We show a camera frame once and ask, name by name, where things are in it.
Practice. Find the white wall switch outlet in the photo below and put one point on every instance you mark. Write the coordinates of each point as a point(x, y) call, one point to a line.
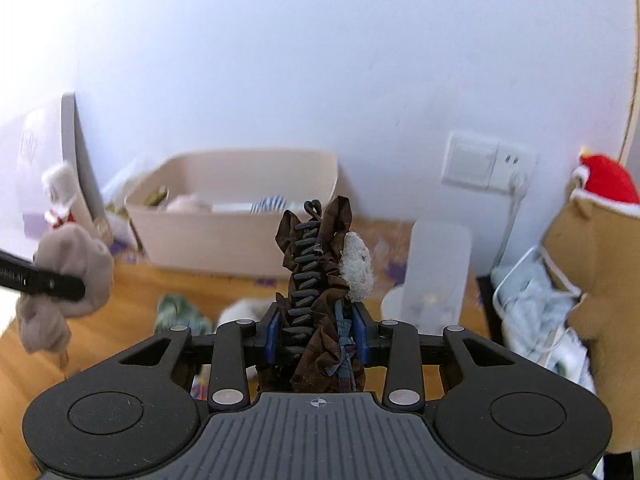
point(472, 162)

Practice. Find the beige storage bin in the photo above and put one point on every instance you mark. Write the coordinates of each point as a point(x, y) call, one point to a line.
point(240, 245)

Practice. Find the blue striped cloth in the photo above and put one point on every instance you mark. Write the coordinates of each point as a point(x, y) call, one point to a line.
point(535, 305)

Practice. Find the purple headboard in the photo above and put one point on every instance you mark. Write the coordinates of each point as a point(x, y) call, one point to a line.
point(40, 130)

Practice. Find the brown capybara plush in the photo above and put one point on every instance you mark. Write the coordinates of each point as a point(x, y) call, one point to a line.
point(610, 285)

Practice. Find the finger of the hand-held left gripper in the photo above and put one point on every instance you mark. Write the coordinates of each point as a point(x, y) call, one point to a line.
point(45, 280)

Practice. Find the white phone stand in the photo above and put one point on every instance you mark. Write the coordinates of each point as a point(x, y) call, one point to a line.
point(435, 270)

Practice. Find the green woven cloth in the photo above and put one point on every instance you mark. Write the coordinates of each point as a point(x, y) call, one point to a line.
point(182, 312)

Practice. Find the white bunny doll red legs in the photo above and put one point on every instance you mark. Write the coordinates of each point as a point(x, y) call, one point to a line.
point(242, 312)

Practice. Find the red santa hat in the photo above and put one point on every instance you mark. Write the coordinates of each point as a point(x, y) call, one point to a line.
point(610, 180)

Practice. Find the wooden desk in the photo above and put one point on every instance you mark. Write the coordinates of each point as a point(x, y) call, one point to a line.
point(140, 290)

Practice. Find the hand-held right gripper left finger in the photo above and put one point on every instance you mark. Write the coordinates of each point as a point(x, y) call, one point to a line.
point(272, 335)

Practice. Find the white fluffy plush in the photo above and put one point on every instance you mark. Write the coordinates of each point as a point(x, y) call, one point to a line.
point(357, 270)

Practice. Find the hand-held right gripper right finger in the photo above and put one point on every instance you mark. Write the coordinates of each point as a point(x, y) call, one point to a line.
point(361, 335)

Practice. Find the dark brown fabric hair clip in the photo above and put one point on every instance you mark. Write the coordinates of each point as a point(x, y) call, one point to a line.
point(305, 270)

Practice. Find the white wall plug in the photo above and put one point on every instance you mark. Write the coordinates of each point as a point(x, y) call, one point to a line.
point(517, 185)

